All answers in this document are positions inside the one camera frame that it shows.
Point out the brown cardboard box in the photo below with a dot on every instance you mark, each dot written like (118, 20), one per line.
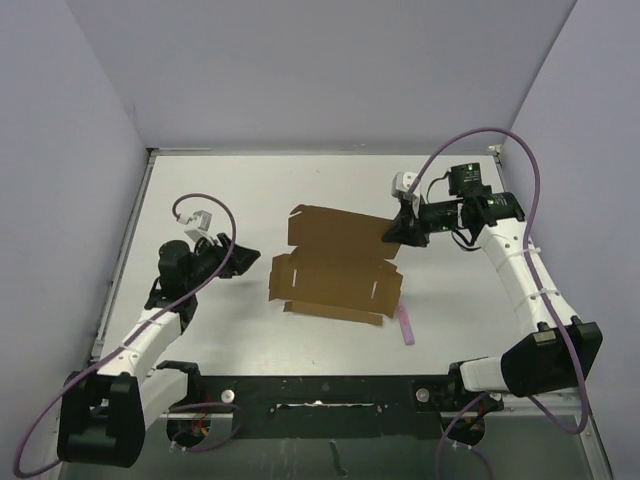
(339, 267)

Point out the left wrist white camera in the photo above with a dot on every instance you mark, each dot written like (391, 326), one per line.
(196, 225)

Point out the wrist white camera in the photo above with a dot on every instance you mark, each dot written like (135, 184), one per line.
(196, 225)
(402, 189)

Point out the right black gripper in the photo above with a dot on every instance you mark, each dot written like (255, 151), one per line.
(406, 228)

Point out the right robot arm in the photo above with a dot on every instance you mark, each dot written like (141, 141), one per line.
(558, 349)

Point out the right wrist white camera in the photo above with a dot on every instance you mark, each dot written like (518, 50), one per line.
(402, 189)

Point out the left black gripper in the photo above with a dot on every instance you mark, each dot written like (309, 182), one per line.
(238, 261)

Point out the pink purple marker pen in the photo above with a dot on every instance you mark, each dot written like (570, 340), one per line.
(405, 325)

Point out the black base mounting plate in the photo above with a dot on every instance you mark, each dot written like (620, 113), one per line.
(330, 407)

